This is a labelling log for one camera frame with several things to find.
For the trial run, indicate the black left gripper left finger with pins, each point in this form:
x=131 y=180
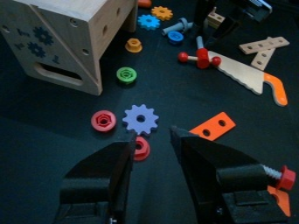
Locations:
x=98 y=180

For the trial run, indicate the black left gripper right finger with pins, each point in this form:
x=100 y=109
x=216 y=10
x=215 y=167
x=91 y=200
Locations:
x=218 y=186

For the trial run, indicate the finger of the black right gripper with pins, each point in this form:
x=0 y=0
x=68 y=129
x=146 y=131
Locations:
x=227 y=32
x=202 y=16

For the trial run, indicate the grey-blue toy nail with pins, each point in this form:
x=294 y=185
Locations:
x=199 y=43

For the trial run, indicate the red toy hex screw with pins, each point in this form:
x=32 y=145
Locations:
x=287 y=178

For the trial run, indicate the short wooden hole strip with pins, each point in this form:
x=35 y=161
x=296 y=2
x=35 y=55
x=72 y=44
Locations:
x=216 y=19

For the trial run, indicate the grey-blue toy bolt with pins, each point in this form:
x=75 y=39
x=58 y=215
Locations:
x=176 y=26

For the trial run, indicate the yellow toy gear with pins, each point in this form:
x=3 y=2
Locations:
x=162 y=13

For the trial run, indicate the long wooden hole strip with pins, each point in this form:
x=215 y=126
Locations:
x=262 y=61
x=264 y=45

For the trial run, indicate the blue toy gear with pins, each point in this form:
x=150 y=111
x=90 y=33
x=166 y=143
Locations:
x=148 y=22

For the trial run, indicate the red toy hex nut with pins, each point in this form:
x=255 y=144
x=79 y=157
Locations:
x=142 y=148
x=103 y=121

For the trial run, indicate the orange long toy strip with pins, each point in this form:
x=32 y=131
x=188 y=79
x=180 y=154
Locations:
x=282 y=201

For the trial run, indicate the orange toy nut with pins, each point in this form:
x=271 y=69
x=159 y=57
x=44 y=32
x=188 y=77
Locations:
x=134 y=45

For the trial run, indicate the orange two-hole toy strip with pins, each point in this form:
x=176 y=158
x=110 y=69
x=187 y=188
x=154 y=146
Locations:
x=212 y=126

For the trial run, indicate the purple toy gear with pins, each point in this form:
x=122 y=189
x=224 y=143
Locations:
x=140 y=119

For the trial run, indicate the green toy nut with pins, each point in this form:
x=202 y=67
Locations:
x=126 y=75

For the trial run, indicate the wooden toy tool box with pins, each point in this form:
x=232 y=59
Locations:
x=74 y=38

